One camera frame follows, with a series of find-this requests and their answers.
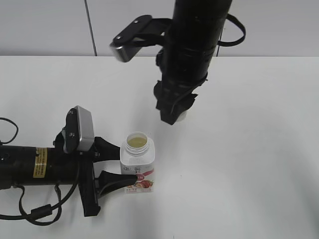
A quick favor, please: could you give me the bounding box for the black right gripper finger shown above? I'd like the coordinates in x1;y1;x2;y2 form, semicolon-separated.
159;94;198;125

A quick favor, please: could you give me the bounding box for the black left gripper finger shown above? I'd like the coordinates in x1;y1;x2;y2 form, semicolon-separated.
95;171;138;199
93;136;120;162

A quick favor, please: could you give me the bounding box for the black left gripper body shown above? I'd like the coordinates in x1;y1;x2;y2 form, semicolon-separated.
54;127;101;217

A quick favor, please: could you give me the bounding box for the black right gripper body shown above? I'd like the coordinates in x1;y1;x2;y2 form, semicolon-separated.
154;73;208;112

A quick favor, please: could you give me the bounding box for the white round bottle cap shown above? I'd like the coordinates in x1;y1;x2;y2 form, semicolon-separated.
176;111;187;122

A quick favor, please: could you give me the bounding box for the white yili changqing yogurt bottle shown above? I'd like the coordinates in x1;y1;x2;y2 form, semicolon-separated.
120;132;156;194

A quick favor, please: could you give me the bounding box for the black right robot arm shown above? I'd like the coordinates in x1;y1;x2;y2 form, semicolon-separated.
154;0;232;125

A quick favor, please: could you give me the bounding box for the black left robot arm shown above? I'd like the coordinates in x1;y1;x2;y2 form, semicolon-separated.
0;134;138;220

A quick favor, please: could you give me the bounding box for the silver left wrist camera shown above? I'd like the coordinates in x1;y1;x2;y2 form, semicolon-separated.
61;106;95;154

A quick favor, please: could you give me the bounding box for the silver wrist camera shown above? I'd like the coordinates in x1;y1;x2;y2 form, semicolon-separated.
61;106;95;154
110;15;172;63

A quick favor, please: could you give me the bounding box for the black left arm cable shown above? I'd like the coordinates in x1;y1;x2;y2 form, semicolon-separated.
0;117;82;220

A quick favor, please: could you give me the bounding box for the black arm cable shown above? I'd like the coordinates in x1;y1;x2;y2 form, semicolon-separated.
0;117;82;220
216;13;247;47

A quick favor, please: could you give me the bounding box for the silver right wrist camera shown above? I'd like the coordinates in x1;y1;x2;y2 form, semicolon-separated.
110;15;172;63

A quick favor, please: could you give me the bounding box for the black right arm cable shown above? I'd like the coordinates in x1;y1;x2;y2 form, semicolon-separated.
216;13;247;47

